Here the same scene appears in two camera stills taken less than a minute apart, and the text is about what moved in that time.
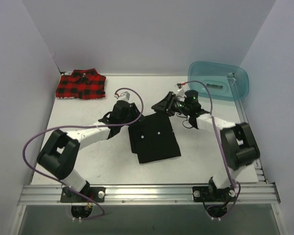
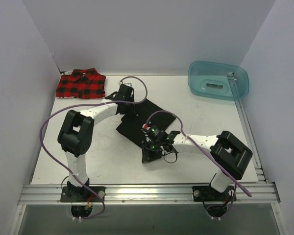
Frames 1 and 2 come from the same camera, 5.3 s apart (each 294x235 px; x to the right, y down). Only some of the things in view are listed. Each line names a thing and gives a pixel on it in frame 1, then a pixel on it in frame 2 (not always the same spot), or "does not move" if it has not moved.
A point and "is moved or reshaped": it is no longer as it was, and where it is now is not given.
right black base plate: (211, 194) does not move
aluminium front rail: (124, 194) does not move
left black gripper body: (131, 111) to (127, 107)
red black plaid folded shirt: (82, 83) does not move
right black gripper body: (168, 103) to (150, 155)
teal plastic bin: (218, 81) does not move
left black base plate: (97, 194) does not move
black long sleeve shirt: (153, 138) is moved or reshaped
